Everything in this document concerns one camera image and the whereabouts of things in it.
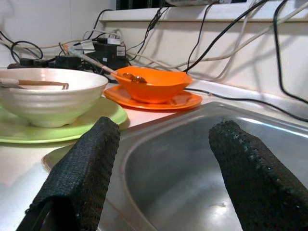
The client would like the stainless steel sink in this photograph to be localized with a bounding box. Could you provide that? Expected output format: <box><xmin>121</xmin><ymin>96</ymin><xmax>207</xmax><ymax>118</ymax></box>
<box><xmin>43</xmin><ymin>101</ymin><xmax>308</xmax><ymax>231</ymax></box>

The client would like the green plate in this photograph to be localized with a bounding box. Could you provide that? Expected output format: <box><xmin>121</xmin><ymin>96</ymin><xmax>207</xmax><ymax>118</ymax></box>
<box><xmin>0</xmin><ymin>97</ymin><xmax>128</xmax><ymax>144</ymax></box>

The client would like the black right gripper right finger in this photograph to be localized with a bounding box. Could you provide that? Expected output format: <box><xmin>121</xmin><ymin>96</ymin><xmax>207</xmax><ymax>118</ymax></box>
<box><xmin>208</xmin><ymin>120</ymin><xmax>308</xmax><ymax>231</ymax></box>

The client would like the black power strip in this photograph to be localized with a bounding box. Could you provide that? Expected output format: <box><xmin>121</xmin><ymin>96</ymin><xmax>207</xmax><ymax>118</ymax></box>
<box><xmin>7</xmin><ymin>55</ymin><xmax>80</xmax><ymax>70</ymax></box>

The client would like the orange bowl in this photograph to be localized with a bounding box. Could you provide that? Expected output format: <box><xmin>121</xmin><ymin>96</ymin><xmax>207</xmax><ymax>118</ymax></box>
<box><xmin>111</xmin><ymin>66</ymin><xmax>194</xmax><ymax>104</ymax></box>

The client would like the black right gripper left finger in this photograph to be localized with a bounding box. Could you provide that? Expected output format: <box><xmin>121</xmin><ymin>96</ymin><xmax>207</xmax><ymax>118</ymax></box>
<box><xmin>16</xmin><ymin>116</ymin><xmax>120</xmax><ymax>231</ymax></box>

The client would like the orange plate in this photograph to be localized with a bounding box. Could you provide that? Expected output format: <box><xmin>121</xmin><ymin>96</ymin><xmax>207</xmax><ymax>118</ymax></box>
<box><xmin>103</xmin><ymin>84</ymin><xmax>203</xmax><ymax>111</ymax></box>

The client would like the thin black cable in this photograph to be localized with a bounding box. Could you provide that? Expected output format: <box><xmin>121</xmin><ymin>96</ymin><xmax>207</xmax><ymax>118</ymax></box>
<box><xmin>182</xmin><ymin>0</ymin><xmax>269</xmax><ymax>73</ymax></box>
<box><xmin>184</xmin><ymin>88</ymin><xmax>308</xmax><ymax>123</ymax></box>
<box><xmin>273</xmin><ymin>0</ymin><xmax>308</xmax><ymax>104</ymax></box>

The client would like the rose gold fork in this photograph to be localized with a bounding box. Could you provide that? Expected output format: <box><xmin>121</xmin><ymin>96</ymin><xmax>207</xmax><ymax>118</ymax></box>
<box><xmin>69</xmin><ymin>48</ymin><xmax>148</xmax><ymax>84</ymax></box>

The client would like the large black power adapter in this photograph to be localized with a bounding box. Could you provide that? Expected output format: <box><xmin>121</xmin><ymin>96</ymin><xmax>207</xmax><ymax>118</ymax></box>
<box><xmin>92</xmin><ymin>38</ymin><xmax>127</xmax><ymax>68</ymax></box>

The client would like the white ceramic bowl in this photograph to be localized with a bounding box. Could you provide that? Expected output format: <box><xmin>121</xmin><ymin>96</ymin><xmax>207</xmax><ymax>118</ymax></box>
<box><xmin>0</xmin><ymin>68</ymin><xmax>109</xmax><ymax>128</ymax></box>

